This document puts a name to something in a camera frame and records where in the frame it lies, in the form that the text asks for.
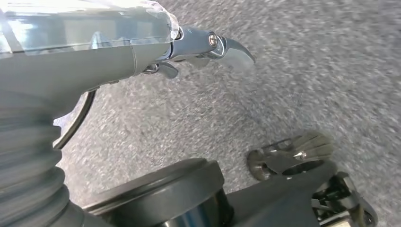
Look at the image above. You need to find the black round robot housing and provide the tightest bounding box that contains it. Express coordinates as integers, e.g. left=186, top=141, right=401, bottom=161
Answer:
left=82, top=158, right=235, bottom=227

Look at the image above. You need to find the dark left wrist cable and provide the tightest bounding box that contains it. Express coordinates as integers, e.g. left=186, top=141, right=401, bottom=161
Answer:
left=52, top=90, right=97, bottom=150

